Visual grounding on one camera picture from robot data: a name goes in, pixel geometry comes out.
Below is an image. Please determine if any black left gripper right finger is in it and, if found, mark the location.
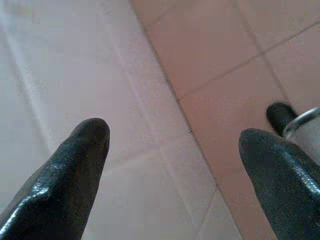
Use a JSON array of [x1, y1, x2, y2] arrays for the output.
[[238, 128, 320, 240]]

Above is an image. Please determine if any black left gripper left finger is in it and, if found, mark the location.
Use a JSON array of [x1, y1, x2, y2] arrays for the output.
[[0, 118, 111, 240]]

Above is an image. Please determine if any black robot foot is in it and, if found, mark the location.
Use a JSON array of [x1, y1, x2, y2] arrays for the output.
[[266, 101, 300, 137]]

